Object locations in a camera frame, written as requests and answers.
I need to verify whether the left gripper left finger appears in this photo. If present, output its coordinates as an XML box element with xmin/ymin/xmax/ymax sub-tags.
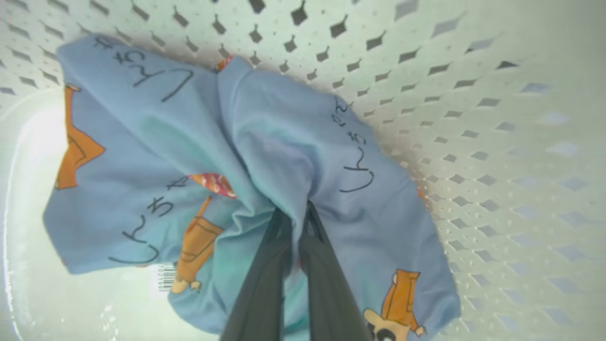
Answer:
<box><xmin>220</xmin><ymin>206</ymin><xmax>294</xmax><ymax>341</ymax></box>

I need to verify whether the blue garment orange cartoon print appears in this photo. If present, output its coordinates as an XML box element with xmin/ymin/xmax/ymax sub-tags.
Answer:
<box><xmin>43</xmin><ymin>36</ymin><xmax>461</xmax><ymax>341</ymax></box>

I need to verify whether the cream perforated laundry basket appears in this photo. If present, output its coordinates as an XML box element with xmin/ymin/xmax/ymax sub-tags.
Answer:
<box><xmin>0</xmin><ymin>0</ymin><xmax>606</xmax><ymax>341</ymax></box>

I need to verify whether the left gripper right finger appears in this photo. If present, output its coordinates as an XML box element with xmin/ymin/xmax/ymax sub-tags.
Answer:
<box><xmin>298</xmin><ymin>201</ymin><xmax>374</xmax><ymax>341</ymax></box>

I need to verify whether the barcode sticker on basket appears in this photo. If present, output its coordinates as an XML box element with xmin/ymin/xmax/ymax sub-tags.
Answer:
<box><xmin>151</xmin><ymin>263</ymin><xmax>178</xmax><ymax>292</ymax></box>

